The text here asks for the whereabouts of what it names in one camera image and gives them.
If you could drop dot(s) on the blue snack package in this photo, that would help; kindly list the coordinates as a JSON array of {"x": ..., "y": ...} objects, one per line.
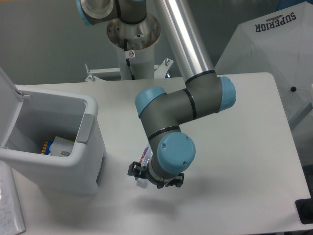
[{"x": 46, "y": 147}]

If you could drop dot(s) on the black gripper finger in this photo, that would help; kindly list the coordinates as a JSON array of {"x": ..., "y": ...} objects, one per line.
[
  {"x": 137, "y": 171},
  {"x": 177, "y": 181}
]

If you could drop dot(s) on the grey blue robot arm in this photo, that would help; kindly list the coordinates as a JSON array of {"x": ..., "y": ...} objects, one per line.
[{"x": 162, "y": 113}]

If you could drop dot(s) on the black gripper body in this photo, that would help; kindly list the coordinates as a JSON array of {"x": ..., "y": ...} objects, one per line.
[{"x": 156, "y": 180}]

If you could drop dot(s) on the white metal mounting bracket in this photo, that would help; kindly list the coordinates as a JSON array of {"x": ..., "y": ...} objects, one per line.
[{"x": 113, "y": 74}]

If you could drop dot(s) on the white plastic wrapper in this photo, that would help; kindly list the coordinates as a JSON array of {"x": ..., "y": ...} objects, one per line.
[{"x": 61, "y": 147}]

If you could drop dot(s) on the black device at edge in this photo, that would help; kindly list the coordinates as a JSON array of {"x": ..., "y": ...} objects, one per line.
[{"x": 305, "y": 210}]

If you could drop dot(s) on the crushed clear plastic bottle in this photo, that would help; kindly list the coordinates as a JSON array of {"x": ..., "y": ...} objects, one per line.
[{"x": 144, "y": 160}]

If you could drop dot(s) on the white trash can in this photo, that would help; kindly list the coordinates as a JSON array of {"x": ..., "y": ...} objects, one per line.
[{"x": 30, "y": 116}]

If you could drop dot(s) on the white umbrella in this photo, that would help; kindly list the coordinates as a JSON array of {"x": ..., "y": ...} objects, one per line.
[{"x": 280, "y": 43}]

